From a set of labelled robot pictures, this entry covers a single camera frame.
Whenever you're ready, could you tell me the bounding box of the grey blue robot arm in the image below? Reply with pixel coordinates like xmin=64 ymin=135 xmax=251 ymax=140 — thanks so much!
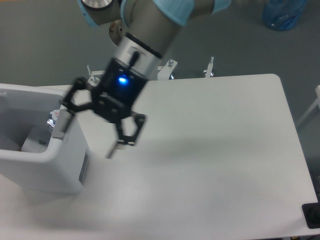
xmin=62 ymin=0 xmax=230 ymax=158

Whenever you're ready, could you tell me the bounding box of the white frame right edge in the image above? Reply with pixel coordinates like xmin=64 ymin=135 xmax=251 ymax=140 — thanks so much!
xmin=296 ymin=85 xmax=320 ymax=130

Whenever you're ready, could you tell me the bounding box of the blue plastic bag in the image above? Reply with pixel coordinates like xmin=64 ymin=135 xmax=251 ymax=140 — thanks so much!
xmin=261 ymin=0 xmax=309 ymax=31

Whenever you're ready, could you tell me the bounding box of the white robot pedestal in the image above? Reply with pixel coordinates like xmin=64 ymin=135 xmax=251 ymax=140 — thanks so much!
xmin=109 ymin=19 xmax=129 ymax=46

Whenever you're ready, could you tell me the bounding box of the white plastic trash can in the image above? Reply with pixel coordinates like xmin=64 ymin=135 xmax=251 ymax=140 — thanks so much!
xmin=0 ymin=84 xmax=89 ymax=194

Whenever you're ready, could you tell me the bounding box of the white plastic pouch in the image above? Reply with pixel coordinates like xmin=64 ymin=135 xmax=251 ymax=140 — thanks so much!
xmin=21 ymin=127 xmax=51 ymax=154

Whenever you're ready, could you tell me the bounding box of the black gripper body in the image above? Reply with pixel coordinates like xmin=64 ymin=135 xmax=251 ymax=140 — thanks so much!
xmin=91 ymin=57 xmax=147 ymax=123

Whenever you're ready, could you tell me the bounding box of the black device at table edge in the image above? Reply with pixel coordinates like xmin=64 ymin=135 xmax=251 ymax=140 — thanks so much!
xmin=302 ymin=202 xmax=320 ymax=229

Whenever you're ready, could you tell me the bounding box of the clear plastic bottle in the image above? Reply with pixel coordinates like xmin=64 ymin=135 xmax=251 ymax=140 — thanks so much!
xmin=46 ymin=109 xmax=60 ymax=130

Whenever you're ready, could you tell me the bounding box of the white base foot bracket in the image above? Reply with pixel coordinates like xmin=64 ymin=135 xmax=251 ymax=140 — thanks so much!
xmin=86 ymin=56 xmax=215 ymax=86

